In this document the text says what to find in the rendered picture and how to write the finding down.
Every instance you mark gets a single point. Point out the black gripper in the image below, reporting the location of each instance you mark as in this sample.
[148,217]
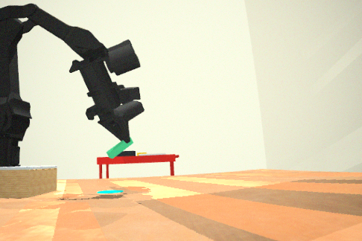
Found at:
[113,116]

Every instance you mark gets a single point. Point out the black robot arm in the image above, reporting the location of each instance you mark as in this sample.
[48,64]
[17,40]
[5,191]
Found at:
[15,114]

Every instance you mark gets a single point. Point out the green square post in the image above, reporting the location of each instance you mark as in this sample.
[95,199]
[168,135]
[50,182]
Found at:
[116,150]

